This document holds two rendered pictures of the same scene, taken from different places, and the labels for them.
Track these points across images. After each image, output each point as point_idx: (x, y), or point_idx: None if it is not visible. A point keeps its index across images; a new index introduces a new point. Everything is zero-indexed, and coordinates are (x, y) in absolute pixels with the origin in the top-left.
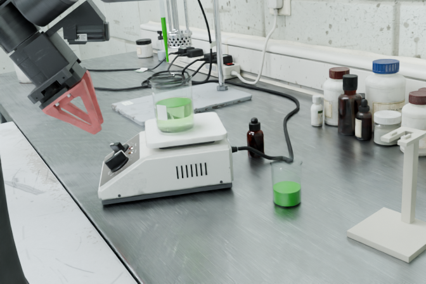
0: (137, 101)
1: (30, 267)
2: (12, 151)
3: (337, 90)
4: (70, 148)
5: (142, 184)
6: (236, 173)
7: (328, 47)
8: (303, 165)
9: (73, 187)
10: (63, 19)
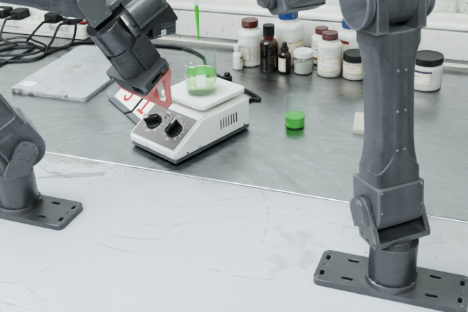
0: (37, 79)
1: (196, 209)
2: None
3: (254, 37)
4: (51, 136)
5: (201, 140)
6: None
7: None
8: (272, 100)
9: (125, 161)
10: (154, 20)
